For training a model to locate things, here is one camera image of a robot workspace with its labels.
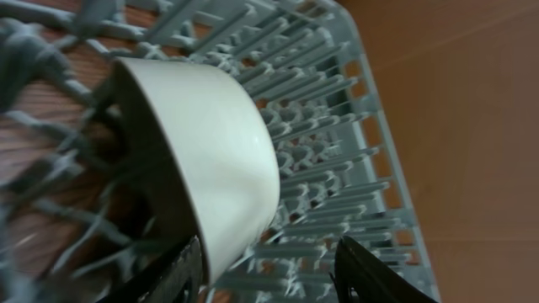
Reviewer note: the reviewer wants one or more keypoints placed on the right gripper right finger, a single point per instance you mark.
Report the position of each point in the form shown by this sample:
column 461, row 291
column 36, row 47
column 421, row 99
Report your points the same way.
column 359, row 276

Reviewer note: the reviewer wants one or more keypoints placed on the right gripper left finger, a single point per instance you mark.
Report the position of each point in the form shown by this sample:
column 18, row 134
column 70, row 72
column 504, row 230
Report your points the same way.
column 175, row 277

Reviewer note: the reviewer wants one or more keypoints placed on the grey bowl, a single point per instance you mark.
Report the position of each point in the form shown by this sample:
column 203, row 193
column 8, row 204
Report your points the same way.
column 207, row 162

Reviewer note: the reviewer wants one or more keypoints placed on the grey dishwasher rack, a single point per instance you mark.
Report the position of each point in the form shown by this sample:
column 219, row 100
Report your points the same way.
column 74, row 225

